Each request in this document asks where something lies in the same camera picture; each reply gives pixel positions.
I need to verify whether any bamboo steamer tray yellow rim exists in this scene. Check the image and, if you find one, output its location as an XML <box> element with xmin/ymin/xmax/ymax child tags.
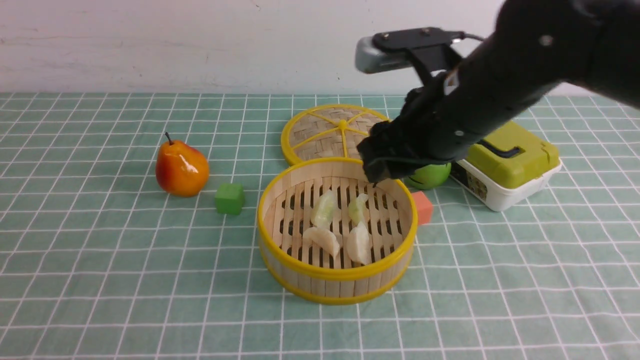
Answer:
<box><xmin>256</xmin><ymin>157</ymin><xmax>418</xmax><ymax>305</ymax></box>

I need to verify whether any beige dumpling front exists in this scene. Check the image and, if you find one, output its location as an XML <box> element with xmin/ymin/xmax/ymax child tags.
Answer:
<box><xmin>345</xmin><ymin>222</ymin><xmax>371</xmax><ymax>265</ymax></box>

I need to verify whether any beige dumpling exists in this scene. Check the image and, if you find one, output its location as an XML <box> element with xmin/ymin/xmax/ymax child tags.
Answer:
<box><xmin>345</xmin><ymin>222</ymin><xmax>371</xmax><ymax>265</ymax></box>
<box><xmin>302</xmin><ymin>227</ymin><xmax>341</xmax><ymax>258</ymax></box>

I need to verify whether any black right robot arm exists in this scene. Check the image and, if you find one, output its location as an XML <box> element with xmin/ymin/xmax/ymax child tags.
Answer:
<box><xmin>355</xmin><ymin>0</ymin><xmax>640</xmax><ymax>183</ymax></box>

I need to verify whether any red orange toy pear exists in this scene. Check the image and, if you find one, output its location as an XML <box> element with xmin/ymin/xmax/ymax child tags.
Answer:
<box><xmin>155</xmin><ymin>132</ymin><xmax>210</xmax><ymax>198</ymax></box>

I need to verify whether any green lidded white box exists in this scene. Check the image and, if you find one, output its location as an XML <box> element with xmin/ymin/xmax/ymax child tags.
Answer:
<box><xmin>449</xmin><ymin>121</ymin><xmax>563</xmax><ymax>212</ymax></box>

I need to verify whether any green checked tablecloth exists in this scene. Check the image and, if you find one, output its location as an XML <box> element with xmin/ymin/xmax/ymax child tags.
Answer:
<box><xmin>0</xmin><ymin>92</ymin><xmax>640</xmax><ymax>360</ymax></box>

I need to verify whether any pale green dumpling front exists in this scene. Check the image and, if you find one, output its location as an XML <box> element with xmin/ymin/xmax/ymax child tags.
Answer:
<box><xmin>347</xmin><ymin>193</ymin><xmax>369</xmax><ymax>227</ymax></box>

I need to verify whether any orange foam cube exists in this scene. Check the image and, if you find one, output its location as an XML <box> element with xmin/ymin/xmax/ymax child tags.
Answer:
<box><xmin>411</xmin><ymin>191</ymin><xmax>434</xmax><ymax>226</ymax></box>

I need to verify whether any green toy apple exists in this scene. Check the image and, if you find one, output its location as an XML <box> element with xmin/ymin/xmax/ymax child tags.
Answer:
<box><xmin>405</xmin><ymin>163</ymin><xmax>451</xmax><ymax>191</ymax></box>

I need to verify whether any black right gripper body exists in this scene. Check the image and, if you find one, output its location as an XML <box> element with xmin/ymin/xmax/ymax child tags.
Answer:
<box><xmin>356</xmin><ymin>118</ymin><xmax>451</xmax><ymax>184</ymax></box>

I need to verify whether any green foam cube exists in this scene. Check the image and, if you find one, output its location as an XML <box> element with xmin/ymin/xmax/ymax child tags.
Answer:
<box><xmin>214</xmin><ymin>182</ymin><xmax>245</xmax><ymax>215</ymax></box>

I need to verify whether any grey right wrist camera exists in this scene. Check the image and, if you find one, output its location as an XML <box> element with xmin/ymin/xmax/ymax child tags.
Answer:
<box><xmin>355</xmin><ymin>27</ymin><xmax>466</xmax><ymax>86</ymax></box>

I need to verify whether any pale green dumpling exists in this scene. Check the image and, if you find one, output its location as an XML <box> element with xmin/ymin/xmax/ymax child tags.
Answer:
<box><xmin>311</xmin><ymin>189</ymin><xmax>338</xmax><ymax>229</ymax></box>
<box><xmin>347</xmin><ymin>193</ymin><xmax>369</xmax><ymax>227</ymax></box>

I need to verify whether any woven bamboo steamer lid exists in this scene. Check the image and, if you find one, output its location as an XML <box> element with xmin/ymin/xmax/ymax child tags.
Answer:
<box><xmin>280</xmin><ymin>104</ymin><xmax>390</xmax><ymax>166</ymax></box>

